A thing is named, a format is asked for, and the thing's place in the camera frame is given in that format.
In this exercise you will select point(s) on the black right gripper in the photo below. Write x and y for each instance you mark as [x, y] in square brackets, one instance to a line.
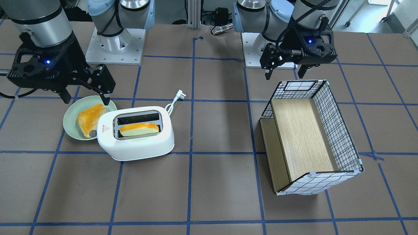
[72, 54]

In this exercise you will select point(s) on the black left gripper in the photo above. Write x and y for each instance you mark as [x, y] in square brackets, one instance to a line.
[293, 43]

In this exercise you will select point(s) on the white two-slot toaster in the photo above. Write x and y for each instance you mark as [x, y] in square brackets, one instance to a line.
[135, 147]

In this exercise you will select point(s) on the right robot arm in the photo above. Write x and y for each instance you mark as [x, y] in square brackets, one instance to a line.
[46, 21]

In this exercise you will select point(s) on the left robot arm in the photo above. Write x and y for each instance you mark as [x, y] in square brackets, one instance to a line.
[276, 18]

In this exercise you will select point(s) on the bread slice in toaster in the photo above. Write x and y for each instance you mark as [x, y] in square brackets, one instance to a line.
[137, 129]

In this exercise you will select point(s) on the triangular toast on plate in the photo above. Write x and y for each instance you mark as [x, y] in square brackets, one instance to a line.
[87, 120]

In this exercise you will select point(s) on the grid-patterned wooden storage box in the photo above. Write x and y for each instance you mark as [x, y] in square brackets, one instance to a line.
[308, 144]

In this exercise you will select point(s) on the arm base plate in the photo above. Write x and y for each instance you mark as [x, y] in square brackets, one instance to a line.
[253, 45]
[123, 49]

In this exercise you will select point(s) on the aluminium frame post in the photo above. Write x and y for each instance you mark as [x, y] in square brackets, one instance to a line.
[193, 14]

